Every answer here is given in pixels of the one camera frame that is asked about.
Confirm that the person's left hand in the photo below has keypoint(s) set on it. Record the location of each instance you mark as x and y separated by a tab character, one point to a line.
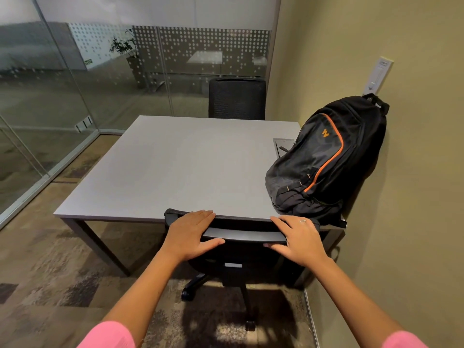
188	233

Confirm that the person's right hand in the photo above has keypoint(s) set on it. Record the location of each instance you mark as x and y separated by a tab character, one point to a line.
301	239

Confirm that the black swivel office chair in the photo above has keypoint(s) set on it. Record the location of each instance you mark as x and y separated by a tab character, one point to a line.
235	264

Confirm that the black orange backpack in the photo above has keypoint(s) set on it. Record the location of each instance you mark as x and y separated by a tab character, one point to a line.
326	159

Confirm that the person's right forearm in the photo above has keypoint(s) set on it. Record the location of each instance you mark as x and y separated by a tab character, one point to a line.
355	300

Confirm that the person's left forearm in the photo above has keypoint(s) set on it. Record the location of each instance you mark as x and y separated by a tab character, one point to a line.
141	293

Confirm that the person's left pink sleeve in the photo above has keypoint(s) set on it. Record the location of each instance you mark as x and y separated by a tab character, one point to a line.
107	335

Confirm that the person's pink sleeve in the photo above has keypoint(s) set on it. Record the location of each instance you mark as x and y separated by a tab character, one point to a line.
107	335
404	339

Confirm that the person's right pink sleeve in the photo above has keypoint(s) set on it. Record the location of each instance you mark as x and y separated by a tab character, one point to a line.
404	339

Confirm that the black mesh office chair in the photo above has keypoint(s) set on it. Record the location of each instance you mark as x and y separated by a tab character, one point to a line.
237	99

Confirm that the white background table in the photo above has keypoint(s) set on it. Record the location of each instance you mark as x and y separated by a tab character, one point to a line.
204	57

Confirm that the potted green plant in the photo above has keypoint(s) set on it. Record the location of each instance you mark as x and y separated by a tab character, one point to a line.
130	56

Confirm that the metal glass door bracket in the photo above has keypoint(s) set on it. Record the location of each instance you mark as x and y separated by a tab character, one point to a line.
83	123

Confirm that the white wall switch panel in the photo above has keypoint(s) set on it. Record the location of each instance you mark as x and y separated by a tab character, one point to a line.
377	76

